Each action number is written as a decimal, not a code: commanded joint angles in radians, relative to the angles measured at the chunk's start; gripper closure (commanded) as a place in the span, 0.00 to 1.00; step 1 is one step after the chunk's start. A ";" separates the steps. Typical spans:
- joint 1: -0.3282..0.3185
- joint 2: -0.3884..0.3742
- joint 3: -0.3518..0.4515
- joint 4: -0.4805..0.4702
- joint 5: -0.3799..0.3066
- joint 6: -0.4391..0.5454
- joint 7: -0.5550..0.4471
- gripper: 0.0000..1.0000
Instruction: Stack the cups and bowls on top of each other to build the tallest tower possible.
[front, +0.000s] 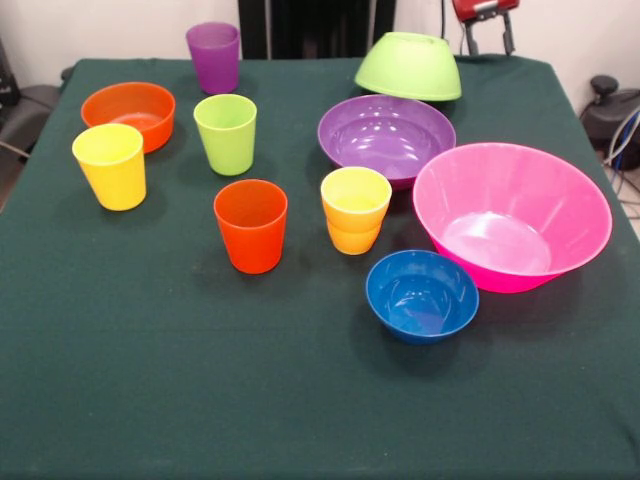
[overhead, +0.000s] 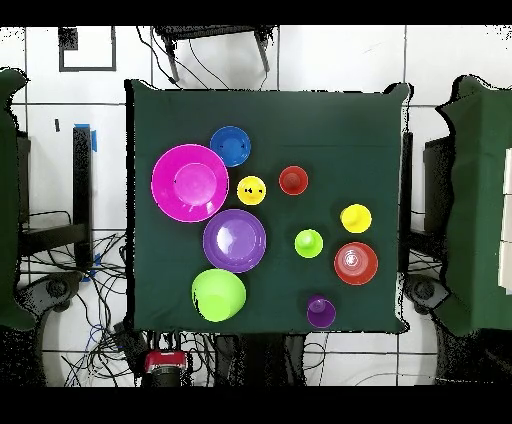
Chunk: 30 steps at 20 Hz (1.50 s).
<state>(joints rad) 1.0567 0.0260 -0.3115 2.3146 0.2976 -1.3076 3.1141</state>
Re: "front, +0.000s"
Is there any bundle of cables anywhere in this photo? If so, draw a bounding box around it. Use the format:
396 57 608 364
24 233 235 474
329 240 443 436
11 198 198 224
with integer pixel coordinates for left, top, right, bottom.
602 107 640 219

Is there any pink bowl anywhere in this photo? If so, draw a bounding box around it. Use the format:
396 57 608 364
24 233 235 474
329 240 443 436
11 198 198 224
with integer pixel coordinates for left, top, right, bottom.
412 142 614 294

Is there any tall yellow cup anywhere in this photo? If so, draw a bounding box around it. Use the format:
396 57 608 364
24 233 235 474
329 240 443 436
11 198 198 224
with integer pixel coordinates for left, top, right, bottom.
71 123 148 212

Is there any green cup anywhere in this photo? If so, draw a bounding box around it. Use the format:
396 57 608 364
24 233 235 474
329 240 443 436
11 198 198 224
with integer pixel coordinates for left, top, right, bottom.
193 93 258 177

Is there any green bowl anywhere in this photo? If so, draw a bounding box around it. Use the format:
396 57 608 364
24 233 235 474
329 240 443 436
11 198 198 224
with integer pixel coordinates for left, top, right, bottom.
353 31 462 103

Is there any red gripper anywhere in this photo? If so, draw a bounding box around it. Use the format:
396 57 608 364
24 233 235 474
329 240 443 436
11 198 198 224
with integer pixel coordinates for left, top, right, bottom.
452 0 521 57

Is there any orange cup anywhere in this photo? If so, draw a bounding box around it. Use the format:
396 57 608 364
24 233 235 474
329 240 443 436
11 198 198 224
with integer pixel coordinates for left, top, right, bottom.
213 178 289 275

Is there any blue bowl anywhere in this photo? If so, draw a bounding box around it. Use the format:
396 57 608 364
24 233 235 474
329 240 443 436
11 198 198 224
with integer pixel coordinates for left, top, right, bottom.
364 249 481 346

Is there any purple bowl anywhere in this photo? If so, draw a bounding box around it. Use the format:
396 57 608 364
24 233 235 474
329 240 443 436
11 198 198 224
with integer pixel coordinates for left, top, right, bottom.
317 94 458 191

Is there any yellow ribbed cup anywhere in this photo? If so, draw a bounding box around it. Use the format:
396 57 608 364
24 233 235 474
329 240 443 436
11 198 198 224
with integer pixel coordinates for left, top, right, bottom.
320 165 393 255

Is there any dark green tablecloth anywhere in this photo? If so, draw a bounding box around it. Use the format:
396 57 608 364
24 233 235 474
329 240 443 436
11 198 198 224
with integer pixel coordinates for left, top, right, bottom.
0 53 640 480

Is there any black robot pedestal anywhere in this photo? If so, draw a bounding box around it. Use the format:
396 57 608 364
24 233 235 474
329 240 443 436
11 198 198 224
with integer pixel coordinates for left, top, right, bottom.
238 0 396 63

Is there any black wall cable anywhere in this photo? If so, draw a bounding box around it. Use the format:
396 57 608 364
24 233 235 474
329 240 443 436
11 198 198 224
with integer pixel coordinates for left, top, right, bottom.
438 0 464 56

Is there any purple cup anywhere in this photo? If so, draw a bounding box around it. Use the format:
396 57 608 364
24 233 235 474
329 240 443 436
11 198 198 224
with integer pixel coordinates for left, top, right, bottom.
185 22 241 95

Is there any orange bowl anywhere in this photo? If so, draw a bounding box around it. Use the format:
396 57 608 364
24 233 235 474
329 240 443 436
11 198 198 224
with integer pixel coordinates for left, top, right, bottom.
80 81 177 154

